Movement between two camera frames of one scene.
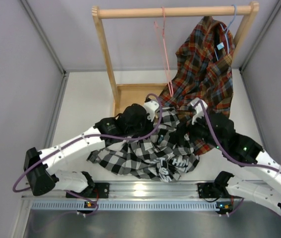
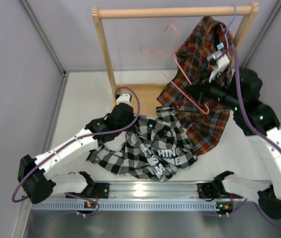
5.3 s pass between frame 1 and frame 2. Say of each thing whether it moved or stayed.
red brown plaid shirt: stayed
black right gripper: moved
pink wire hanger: moved
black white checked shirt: stayed
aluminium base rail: stayed
